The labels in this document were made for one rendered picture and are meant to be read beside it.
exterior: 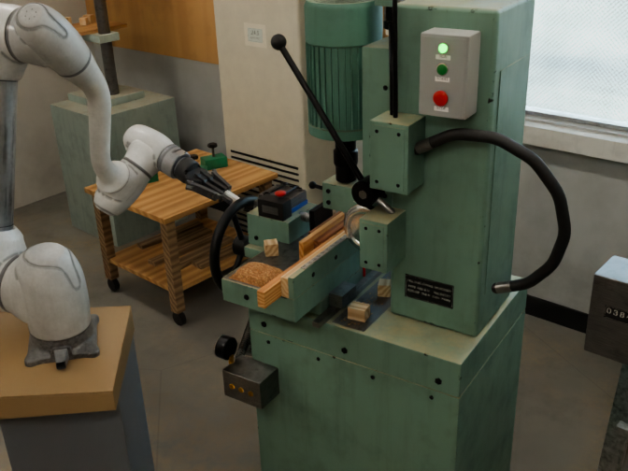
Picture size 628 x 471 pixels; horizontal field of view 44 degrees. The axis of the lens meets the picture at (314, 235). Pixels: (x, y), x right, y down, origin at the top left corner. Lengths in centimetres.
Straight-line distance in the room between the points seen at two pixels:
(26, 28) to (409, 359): 114
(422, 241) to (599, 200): 150
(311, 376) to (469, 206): 61
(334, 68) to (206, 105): 263
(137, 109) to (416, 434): 266
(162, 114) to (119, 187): 192
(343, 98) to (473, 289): 51
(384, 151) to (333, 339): 49
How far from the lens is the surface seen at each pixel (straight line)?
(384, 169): 160
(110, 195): 230
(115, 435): 209
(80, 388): 196
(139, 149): 233
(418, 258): 175
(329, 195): 190
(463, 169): 162
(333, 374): 189
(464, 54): 149
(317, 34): 174
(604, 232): 318
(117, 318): 218
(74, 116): 413
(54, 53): 193
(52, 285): 195
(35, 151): 491
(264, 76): 352
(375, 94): 171
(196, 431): 281
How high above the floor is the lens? 176
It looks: 25 degrees down
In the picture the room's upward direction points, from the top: 2 degrees counter-clockwise
